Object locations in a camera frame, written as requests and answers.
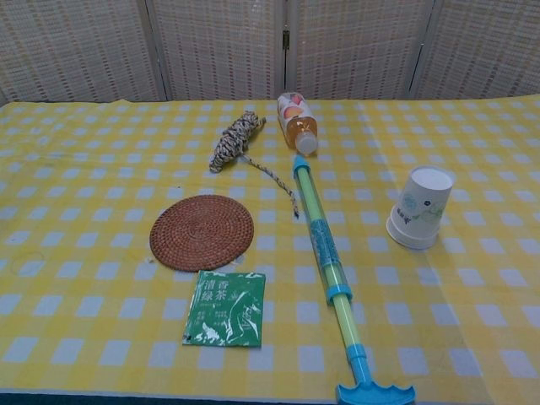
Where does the white paper cup blue flower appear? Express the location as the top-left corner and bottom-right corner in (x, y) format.
(386, 165), (457, 245)

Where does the blue green water pump toy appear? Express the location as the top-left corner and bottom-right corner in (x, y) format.
(291, 154), (417, 405)

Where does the round brown rattan coaster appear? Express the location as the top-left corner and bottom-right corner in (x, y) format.
(149, 194), (256, 273)

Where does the peach juice plastic bottle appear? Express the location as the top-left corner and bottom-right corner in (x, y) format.
(276, 93), (320, 156)

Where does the green tea sachet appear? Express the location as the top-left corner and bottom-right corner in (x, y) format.
(181, 270), (267, 348)

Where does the woven folding screen panel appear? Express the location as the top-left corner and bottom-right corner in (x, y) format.
(286, 0), (442, 101)
(0, 0), (165, 106)
(145, 0), (293, 102)
(415, 0), (540, 100)

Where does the yellow white checked tablecloth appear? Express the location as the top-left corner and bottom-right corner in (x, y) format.
(0, 97), (540, 402)

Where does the braided black white rope bundle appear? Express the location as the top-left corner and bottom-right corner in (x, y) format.
(208, 110), (301, 219)

